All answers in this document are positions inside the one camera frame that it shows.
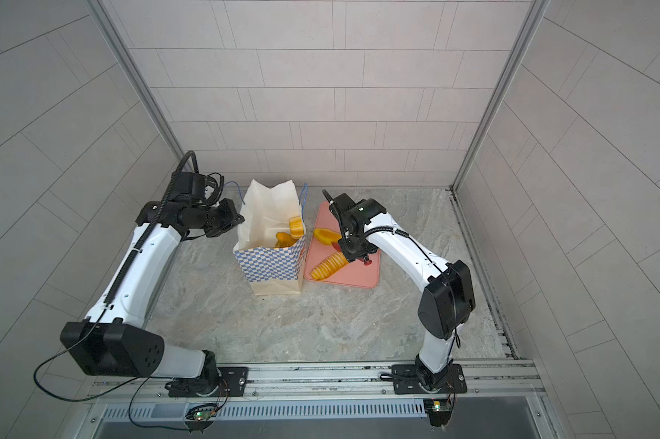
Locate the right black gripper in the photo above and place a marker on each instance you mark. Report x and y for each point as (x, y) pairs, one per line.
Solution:
(349, 252)

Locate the pink tray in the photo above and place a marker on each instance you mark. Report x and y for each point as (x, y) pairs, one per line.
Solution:
(355, 274)

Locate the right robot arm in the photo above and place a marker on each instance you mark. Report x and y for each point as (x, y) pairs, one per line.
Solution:
(447, 299)

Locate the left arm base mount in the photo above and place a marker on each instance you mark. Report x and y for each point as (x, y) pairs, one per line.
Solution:
(226, 382)

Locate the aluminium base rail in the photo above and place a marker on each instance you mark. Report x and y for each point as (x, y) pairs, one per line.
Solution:
(269, 382)

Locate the red tongs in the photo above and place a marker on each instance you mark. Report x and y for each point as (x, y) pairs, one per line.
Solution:
(338, 247)

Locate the small yellow bread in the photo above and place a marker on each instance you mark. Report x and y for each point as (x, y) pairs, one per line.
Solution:
(326, 236)

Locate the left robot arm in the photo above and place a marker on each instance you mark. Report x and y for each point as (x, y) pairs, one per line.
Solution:
(111, 339)

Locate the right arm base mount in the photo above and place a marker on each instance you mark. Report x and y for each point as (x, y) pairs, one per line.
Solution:
(412, 379)

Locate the right circuit board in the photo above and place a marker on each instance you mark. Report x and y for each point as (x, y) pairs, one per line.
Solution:
(439, 412)

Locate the checkered paper bag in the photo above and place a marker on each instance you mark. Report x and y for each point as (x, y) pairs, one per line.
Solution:
(271, 271)

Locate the long oval bread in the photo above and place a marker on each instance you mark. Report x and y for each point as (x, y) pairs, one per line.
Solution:
(284, 240)

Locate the long ridged bread bottom-left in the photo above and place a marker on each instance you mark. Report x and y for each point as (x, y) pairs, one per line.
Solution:
(329, 266)

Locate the circuit board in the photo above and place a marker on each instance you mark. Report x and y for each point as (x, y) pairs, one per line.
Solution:
(201, 413)
(439, 412)

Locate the left circuit board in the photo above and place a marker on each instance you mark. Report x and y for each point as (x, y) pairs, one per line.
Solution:
(201, 413)

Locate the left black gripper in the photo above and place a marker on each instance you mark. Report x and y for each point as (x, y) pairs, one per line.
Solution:
(232, 217)

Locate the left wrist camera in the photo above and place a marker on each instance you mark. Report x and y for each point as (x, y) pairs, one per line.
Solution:
(195, 188)

